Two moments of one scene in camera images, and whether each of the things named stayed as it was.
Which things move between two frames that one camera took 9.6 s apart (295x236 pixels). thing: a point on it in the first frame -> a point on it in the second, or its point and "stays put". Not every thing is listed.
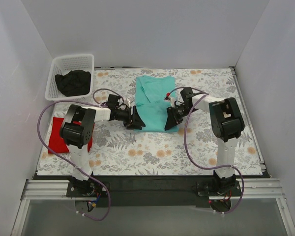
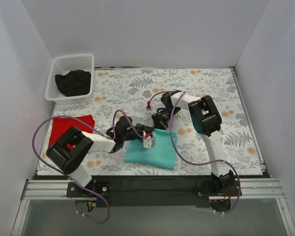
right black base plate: (218, 186) stays put
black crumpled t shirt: (74, 83) stays put
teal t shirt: (151, 91) -> (162, 155)
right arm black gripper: (175, 115) -> (160, 119)
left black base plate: (89, 188) stays put
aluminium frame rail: (252, 189) stays put
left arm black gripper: (132, 116) -> (140, 129)
